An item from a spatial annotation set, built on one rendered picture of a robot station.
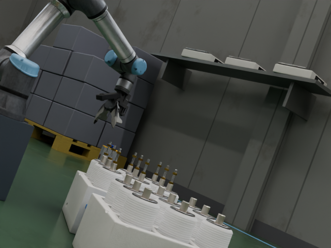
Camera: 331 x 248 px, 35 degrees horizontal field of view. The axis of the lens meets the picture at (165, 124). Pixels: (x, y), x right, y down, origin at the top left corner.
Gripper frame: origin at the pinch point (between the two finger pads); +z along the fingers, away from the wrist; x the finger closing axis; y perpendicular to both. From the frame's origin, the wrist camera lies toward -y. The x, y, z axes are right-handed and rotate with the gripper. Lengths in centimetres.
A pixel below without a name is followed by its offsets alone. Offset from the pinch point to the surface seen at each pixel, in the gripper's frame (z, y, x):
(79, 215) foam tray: 41, -26, -45
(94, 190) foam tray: 31, -26, -47
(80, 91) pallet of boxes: -65, 136, 241
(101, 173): 24, -24, -44
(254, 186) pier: -36, 227, 68
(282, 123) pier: -94, 219, 58
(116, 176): 23, -20, -48
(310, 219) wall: -24, 237, 13
